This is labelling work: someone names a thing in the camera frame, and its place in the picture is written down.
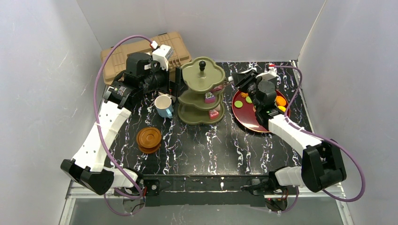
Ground red round lacquer tray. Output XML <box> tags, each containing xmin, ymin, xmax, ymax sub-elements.
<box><xmin>231</xmin><ymin>88</ymin><xmax>291</xmax><ymax>134</ymax></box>

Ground purple frosted cake slice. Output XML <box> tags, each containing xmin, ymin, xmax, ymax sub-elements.
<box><xmin>205</xmin><ymin>92</ymin><xmax>216</xmax><ymax>104</ymax></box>

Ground red layered cake square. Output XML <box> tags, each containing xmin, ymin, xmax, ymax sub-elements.
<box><xmin>211</xmin><ymin>83</ymin><xmax>227</xmax><ymax>93</ymax></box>

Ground pink sprinkled cake slice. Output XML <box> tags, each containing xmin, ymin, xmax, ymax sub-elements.
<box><xmin>208</xmin><ymin>109</ymin><xmax>220</xmax><ymax>120</ymax></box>

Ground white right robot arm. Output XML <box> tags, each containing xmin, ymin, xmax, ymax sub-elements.
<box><xmin>228</xmin><ymin>69</ymin><xmax>346</xmax><ymax>192</ymax></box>

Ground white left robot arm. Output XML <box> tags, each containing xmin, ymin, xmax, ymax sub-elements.
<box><xmin>61</xmin><ymin>50</ymin><xmax>172</xmax><ymax>195</ymax></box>

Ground green macaron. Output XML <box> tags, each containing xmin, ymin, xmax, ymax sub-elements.
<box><xmin>234</xmin><ymin>100</ymin><xmax>243</xmax><ymax>109</ymax></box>
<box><xmin>245</xmin><ymin>97</ymin><xmax>253</xmax><ymax>104</ymax></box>

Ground orange flower cookie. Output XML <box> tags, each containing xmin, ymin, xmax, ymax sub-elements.
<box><xmin>240</xmin><ymin>92</ymin><xmax>249</xmax><ymax>98</ymax></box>

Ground blue mug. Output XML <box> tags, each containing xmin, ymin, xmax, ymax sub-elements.
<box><xmin>154</xmin><ymin>95</ymin><xmax>173</xmax><ymax>119</ymax></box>

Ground green three-tier serving stand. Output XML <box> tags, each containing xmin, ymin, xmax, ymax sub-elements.
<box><xmin>177</xmin><ymin>57</ymin><xmax>226</xmax><ymax>125</ymax></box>

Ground stacked brown wooden coasters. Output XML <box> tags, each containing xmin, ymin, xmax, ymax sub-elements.
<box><xmin>136</xmin><ymin>127</ymin><xmax>162</xmax><ymax>154</ymax></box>

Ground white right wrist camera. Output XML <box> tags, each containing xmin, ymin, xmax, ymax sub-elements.
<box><xmin>258</xmin><ymin>67</ymin><xmax>277</xmax><ymax>81</ymax></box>

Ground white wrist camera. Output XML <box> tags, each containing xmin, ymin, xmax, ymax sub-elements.
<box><xmin>258</xmin><ymin>67</ymin><xmax>277</xmax><ymax>81</ymax></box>
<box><xmin>152</xmin><ymin>45</ymin><xmax>173</xmax><ymax>71</ymax></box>

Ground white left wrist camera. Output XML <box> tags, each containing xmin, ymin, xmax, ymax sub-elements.
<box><xmin>152</xmin><ymin>45</ymin><xmax>173</xmax><ymax>71</ymax></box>

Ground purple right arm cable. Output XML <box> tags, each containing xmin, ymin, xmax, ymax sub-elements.
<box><xmin>268</xmin><ymin>63</ymin><xmax>366</xmax><ymax>215</ymax></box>

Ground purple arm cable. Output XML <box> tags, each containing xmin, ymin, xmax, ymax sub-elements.
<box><xmin>93</xmin><ymin>35</ymin><xmax>158</xmax><ymax>217</ymax></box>
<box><xmin>268</xmin><ymin>63</ymin><xmax>366</xmax><ymax>215</ymax></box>

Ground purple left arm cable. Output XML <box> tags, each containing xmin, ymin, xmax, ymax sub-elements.
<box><xmin>93</xmin><ymin>35</ymin><xmax>158</xmax><ymax>217</ymax></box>

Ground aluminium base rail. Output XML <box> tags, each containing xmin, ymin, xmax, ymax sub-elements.
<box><xmin>60</xmin><ymin>175</ymin><xmax>352</xmax><ymax>225</ymax></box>

